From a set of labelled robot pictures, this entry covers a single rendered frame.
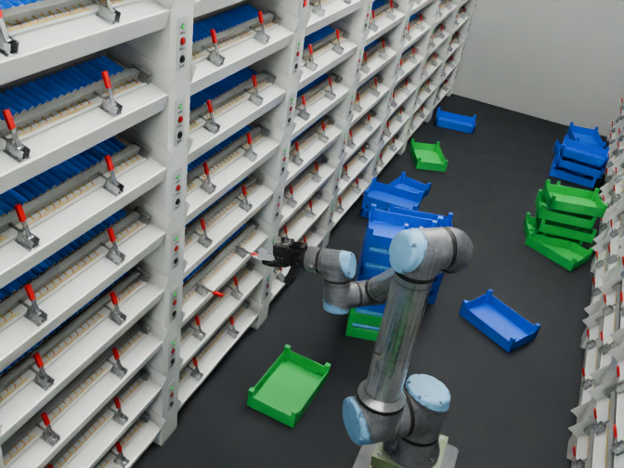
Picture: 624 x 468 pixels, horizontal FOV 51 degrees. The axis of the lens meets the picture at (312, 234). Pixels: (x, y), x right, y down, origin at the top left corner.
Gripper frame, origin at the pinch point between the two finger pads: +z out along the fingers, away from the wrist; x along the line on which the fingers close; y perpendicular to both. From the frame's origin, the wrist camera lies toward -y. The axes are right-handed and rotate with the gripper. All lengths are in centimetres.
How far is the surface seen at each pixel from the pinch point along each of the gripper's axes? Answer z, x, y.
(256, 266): 12.1, -17.8, -16.8
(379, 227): -29, -51, -10
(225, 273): 6.2, 13.0, -0.9
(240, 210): 3.1, 2.6, 19.1
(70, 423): 7, 90, -1
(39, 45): -17, 90, 95
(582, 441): -116, -14, -66
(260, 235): 7.0, -15.3, -0.4
